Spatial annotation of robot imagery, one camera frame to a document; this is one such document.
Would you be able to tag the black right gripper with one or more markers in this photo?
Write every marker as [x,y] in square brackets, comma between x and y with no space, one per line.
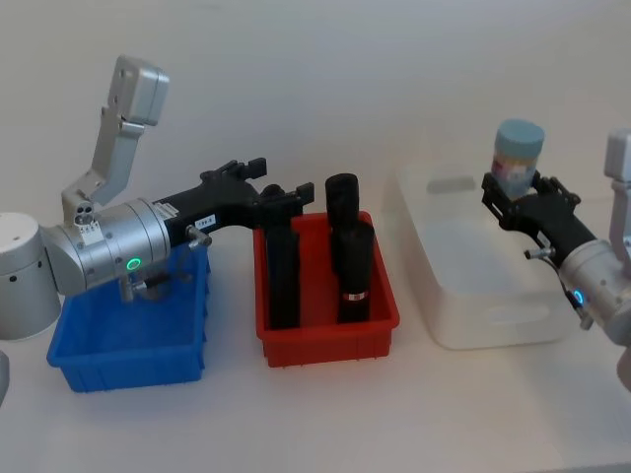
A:
[552,222]

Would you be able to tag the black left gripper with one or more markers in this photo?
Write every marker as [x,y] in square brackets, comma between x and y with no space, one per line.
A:
[217,207]

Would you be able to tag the clear jar with teal lid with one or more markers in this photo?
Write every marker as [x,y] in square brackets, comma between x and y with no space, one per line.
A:
[517,148]

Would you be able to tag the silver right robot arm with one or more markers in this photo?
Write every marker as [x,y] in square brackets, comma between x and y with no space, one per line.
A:
[591,271]

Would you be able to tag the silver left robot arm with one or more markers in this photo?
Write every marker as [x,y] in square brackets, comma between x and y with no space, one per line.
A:
[98,246]

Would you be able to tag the plain black cylinder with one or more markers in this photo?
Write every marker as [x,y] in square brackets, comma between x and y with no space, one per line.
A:
[341,197]

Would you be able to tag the black rectangular bar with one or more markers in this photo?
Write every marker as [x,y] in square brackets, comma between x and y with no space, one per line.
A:
[283,276]

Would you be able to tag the white translucent plastic bin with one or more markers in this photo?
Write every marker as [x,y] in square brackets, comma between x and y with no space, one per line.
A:
[473,276]

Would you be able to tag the red plastic bin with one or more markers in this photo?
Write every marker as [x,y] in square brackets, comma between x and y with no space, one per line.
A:
[325,345]

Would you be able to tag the blue plastic bin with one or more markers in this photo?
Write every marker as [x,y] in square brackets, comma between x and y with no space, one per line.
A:
[128,355]

